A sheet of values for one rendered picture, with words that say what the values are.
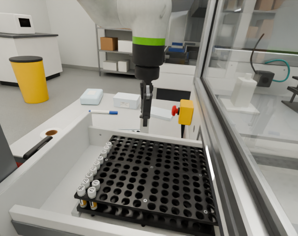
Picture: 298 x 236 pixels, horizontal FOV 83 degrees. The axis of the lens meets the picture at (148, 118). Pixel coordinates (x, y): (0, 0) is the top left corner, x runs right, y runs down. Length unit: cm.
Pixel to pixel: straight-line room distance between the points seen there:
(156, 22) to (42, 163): 39
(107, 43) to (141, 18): 393
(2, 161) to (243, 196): 32
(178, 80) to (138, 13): 67
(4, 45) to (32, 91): 111
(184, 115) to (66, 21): 493
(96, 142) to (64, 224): 25
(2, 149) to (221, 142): 32
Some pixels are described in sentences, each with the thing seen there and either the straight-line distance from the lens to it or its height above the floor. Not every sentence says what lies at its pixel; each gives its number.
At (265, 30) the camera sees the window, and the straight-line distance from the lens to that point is 26.
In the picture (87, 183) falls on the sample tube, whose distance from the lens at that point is 31.
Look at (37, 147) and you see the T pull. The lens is 41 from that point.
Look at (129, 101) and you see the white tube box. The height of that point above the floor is 80.
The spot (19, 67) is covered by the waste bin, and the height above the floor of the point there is 56.
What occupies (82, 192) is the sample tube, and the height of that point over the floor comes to 91.
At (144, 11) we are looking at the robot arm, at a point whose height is 117.
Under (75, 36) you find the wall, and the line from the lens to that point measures 525.
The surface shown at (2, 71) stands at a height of 28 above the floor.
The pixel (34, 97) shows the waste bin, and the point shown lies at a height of 11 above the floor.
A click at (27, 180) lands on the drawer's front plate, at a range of 35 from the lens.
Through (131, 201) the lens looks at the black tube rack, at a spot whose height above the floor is 90.
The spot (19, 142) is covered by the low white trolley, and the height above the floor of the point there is 76.
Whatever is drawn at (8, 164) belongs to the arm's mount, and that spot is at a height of 94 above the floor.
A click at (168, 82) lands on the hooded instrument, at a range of 109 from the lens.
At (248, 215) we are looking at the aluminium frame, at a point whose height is 99.
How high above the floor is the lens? 114
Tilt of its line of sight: 28 degrees down
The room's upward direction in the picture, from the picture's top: 4 degrees clockwise
